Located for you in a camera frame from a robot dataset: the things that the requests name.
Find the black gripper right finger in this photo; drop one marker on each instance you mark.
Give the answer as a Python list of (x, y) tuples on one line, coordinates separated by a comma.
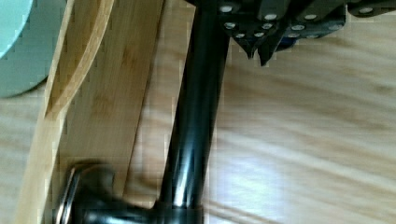
[(286, 21)]

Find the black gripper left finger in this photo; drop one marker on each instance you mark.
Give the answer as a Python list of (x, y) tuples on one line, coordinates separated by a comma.
[(250, 22)]

